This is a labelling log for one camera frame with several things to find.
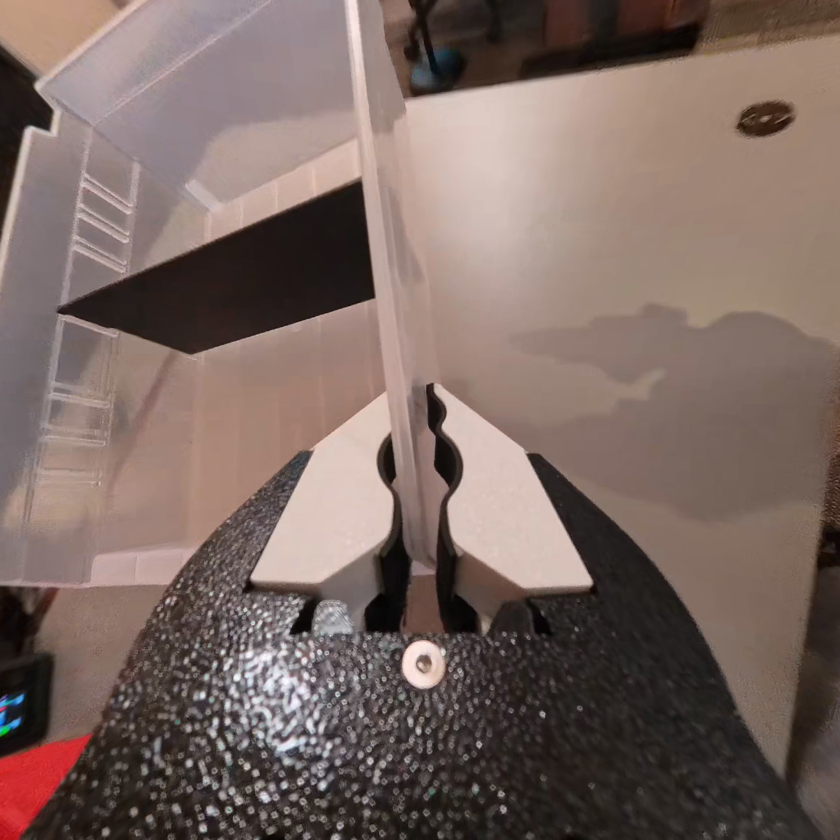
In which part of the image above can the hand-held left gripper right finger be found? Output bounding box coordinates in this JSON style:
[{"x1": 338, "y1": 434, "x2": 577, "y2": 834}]
[{"x1": 425, "y1": 382, "x2": 595, "y2": 634}]

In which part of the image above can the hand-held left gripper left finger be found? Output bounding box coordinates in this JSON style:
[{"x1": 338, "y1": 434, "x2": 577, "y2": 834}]
[{"x1": 249, "y1": 392, "x2": 411, "y2": 634}]

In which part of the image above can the clear plastic bin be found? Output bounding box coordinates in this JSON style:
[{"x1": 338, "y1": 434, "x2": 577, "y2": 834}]
[{"x1": 0, "y1": 0, "x2": 442, "y2": 588}]

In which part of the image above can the red plastic bin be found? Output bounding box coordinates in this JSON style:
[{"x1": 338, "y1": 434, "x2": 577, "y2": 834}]
[{"x1": 0, "y1": 734, "x2": 94, "y2": 840}]

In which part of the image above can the black bin divider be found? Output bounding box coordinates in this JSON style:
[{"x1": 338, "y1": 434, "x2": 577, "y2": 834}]
[{"x1": 58, "y1": 180, "x2": 376, "y2": 355}]

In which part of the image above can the round desk grommet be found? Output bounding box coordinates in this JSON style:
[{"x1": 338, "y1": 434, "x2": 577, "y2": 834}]
[{"x1": 736, "y1": 100, "x2": 796, "y2": 139}]

